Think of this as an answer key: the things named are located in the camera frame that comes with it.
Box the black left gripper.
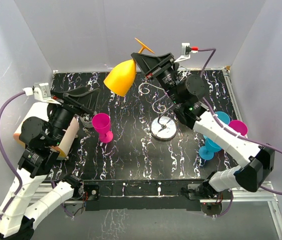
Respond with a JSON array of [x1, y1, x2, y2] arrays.
[[49, 85, 101, 146]]

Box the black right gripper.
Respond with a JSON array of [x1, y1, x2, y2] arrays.
[[132, 53, 183, 106]]

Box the magenta wine glass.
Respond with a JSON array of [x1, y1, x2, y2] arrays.
[[92, 113, 113, 144], [228, 120, 248, 137]]

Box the orange wine glass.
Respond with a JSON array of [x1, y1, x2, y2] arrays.
[[103, 37, 156, 98]]

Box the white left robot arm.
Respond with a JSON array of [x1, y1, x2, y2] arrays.
[[0, 86, 101, 240]]

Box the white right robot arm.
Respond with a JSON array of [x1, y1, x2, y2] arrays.
[[131, 52, 275, 199]]

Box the blue wine glass back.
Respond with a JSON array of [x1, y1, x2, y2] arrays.
[[215, 111, 231, 125]]

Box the blue wine glass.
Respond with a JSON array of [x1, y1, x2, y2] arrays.
[[199, 138, 222, 161], [215, 111, 231, 125]]

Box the blue wine glass front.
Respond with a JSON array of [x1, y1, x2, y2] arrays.
[[199, 138, 222, 161]]

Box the white orange appliance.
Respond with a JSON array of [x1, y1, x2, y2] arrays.
[[13, 102, 79, 160]]

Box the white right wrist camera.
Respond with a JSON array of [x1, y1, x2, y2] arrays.
[[175, 42, 199, 63]]

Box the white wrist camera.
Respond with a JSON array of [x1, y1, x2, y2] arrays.
[[175, 42, 199, 63], [22, 82, 60, 105]]

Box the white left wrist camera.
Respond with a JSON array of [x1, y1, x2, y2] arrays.
[[22, 82, 60, 105]]

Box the chrome wire wine glass rack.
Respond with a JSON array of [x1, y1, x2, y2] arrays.
[[138, 81, 177, 142]]

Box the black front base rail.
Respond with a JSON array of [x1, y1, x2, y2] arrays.
[[55, 178, 226, 213]]

